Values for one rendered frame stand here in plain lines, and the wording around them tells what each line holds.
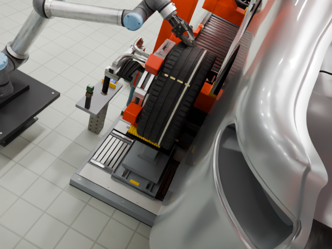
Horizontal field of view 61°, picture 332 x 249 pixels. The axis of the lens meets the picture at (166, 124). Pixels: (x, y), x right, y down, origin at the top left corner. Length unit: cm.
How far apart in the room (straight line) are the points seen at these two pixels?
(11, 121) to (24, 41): 55
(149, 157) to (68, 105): 97
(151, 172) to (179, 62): 94
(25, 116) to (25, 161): 35
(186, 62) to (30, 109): 125
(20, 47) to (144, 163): 117
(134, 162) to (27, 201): 77
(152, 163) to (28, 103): 102
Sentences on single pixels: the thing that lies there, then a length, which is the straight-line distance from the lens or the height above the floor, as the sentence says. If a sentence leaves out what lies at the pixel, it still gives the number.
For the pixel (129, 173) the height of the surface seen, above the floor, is 15.
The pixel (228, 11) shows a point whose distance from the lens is 399.
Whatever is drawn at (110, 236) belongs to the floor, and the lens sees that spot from 212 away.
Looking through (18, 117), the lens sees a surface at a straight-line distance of 225.
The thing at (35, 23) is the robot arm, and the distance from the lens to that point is 204.
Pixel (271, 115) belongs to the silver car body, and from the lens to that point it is 63.
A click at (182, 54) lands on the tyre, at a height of 117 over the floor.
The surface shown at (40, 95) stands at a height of 30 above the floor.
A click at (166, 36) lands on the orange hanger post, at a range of 211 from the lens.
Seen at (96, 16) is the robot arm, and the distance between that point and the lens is 164.
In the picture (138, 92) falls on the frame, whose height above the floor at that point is 96.
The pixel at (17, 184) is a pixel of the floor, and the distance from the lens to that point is 228.
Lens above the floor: 196
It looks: 44 degrees down
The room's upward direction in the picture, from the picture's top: 25 degrees clockwise
